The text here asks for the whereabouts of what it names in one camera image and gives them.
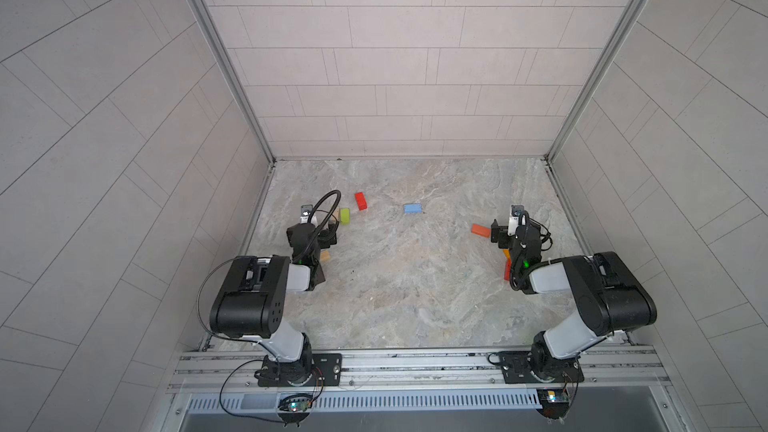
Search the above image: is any green wood block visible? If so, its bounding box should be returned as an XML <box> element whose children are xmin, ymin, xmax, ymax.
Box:
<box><xmin>339</xmin><ymin>208</ymin><xmax>351</xmax><ymax>224</ymax></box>

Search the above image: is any blue wood block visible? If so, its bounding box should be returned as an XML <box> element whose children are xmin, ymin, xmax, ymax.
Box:
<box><xmin>404</xmin><ymin>203</ymin><xmax>423</xmax><ymax>214</ymax></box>

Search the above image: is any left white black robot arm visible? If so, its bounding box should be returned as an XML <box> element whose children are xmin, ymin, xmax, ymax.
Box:
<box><xmin>209</xmin><ymin>221</ymin><xmax>338</xmax><ymax>387</ymax></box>

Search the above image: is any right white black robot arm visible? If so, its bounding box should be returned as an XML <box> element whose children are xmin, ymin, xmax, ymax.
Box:
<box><xmin>490</xmin><ymin>213</ymin><xmax>658</xmax><ymax>383</ymax></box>

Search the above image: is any right circuit board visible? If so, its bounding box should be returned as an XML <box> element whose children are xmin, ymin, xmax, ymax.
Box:
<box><xmin>536</xmin><ymin>389</ymin><xmax>571</xmax><ymax>420</ymax></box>

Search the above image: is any circuit board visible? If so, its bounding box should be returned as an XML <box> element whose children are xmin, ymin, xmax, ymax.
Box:
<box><xmin>277</xmin><ymin>393</ymin><xmax>314</xmax><ymax>424</ymax></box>
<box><xmin>536</xmin><ymin>389</ymin><xmax>571</xmax><ymax>420</ymax></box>

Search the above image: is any left circuit board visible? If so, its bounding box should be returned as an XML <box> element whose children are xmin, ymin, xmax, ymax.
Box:
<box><xmin>277</xmin><ymin>393</ymin><xmax>314</xmax><ymax>424</ymax></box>

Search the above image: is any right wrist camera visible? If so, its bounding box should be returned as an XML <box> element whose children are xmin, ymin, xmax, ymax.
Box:
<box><xmin>507</xmin><ymin>205</ymin><xmax>526</xmax><ymax>236</ymax></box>

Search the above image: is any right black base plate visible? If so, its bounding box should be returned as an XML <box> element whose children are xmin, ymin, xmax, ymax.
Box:
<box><xmin>490</xmin><ymin>351</ymin><xmax>584</xmax><ymax>384</ymax></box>

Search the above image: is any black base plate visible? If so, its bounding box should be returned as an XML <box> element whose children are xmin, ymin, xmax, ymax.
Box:
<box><xmin>254</xmin><ymin>353</ymin><xmax>343</xmax><ymax>387</ymax></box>
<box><xmin>490</xmin><ymin>351</ymin><xmax>584</xmax><ymax>384</ymax></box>

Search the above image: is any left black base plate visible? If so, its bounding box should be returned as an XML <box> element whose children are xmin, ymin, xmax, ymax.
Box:
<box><xmin>254</xmin><ymin>353</ymin><xmax>343</xmax><ymax>387</ymax></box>

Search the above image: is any aluminium mounting rail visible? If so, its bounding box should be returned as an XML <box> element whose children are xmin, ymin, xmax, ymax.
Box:
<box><xmin>166</xmin><ymin>344</ymin><xmax>671</xmax><ymax>393</ymax></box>

